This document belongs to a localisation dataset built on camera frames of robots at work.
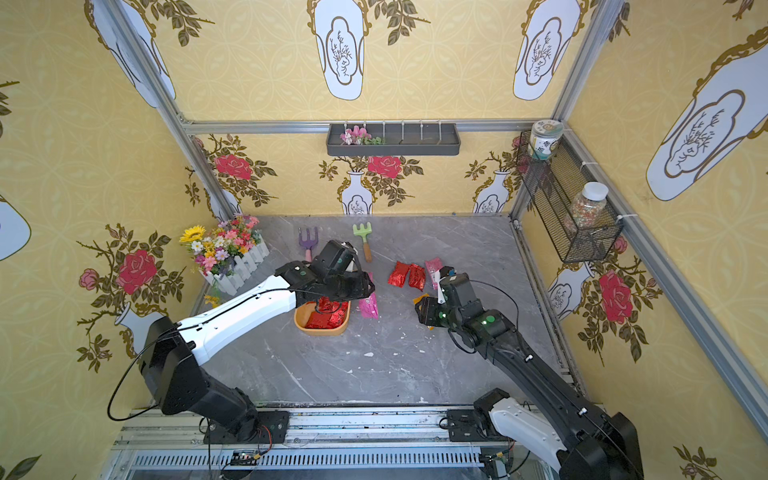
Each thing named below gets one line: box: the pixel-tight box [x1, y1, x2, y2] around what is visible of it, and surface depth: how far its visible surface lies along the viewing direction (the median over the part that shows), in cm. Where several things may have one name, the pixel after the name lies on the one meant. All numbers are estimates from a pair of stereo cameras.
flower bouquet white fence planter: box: [180, 216, 270, 296], surface depth 94 cm
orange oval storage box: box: [293, 300, 351, 336], surface depth 91 cm
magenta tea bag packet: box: [358, 292, 379, 320], surface depth 82 cm
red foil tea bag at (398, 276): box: [388, 260, 410, 288], surface depth 102 cm
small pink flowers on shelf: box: [340, 125, 381, 145], surface depth 89 cm
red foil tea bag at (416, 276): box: [408, 263, 426, 292], surface depth 102 cm
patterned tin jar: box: [530, 119, 564, 160], surface depth 87 cm
